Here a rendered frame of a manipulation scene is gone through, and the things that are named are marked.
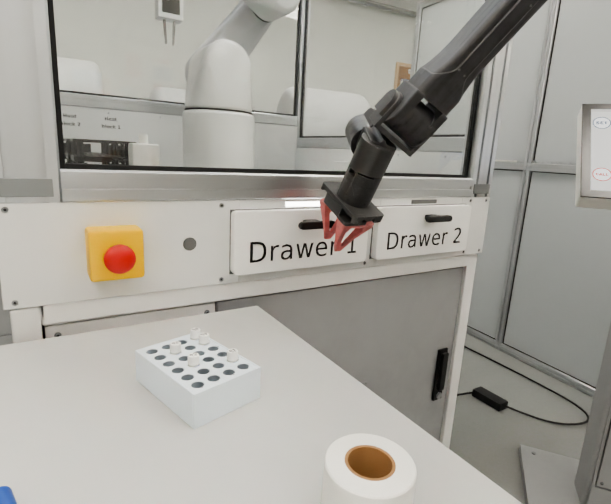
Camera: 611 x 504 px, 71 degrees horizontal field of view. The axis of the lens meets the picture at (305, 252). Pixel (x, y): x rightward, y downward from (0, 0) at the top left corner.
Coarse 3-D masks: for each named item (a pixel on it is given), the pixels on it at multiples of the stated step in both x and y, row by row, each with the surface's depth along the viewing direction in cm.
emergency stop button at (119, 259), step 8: (112, 248) 57; (120, 248) 57; (128, 248) 58; (104, 256) 56; (112, 256) 56; (120, 256) 57; (128, 256) 57; (112, 264) 57; (120, 264) 57; (128, 264) 58; (120, 272) 58
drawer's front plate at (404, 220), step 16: (384, 208) 87; (400, 208) 89; (416, 208) 92; (432, 208) 94; (448, 208) 97; (464, 208) 100; (384, 224) 88; (400, 224) 90; (416, 224) 93; (432, 224) 96; (448, 224) 98; (464, 224) 101; (384, 240) 89; (400, 240) 91; (416, 240) 94; (448, 240) 100; (464, 240) 103; (384, 256) 90; (400, 256) 92
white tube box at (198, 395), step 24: (144, 360) 47; (168, 360) 47; (216, 360) 47; (240, 360) 48; (144, 384) 48; (168, 384) 44; (192, 384) 43; (216, 384) 43; (240, 384) 45; (192, 408) 41; (216, 408) 43
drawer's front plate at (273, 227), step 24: (240, 216) 71; (264, 216) 73; (288, 216) 76; (312, 216) 78; (240, 240) 72; (264, 240) 74; (288, 240) 77; (312, 240) 79; (360, 240) 86; (240, 264) 73; (264, 264) 75; (288, 264) 78; (312, 264) 81
